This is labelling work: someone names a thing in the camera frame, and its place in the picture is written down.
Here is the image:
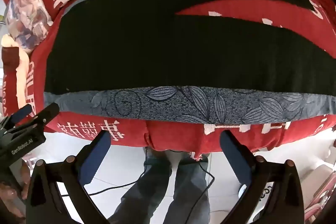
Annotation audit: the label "red printed blanket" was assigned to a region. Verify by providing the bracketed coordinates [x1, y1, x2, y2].
[0, 0, 336, 160]

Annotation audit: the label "person's blue jeans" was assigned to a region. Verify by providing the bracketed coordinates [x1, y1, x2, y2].
[108, 147, 211, 224]

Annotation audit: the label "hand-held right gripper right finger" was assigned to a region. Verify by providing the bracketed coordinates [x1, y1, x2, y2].
[219, 130, 305, 224]

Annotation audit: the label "person's left hand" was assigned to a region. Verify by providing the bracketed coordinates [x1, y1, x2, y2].
[0, 160, 30, 216]

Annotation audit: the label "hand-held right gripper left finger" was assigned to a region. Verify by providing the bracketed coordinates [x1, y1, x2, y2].
[26, 130, 112, 224]

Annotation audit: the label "pink box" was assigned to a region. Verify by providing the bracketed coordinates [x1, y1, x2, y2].
[304, 172, 336, 216]

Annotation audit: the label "black cable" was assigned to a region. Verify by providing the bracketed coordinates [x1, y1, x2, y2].
[89, 154, 215, 224]

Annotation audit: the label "patterned white blue pillow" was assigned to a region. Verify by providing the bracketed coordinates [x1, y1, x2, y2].
[6, 0, 55, 53]

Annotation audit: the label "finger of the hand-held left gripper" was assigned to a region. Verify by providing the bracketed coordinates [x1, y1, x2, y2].
[8, 104, 34, 126]
[31, 102, 60, 125]

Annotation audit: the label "black pants with floral lining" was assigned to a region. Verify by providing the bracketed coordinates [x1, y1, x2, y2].
[43, 0, 336, 125]

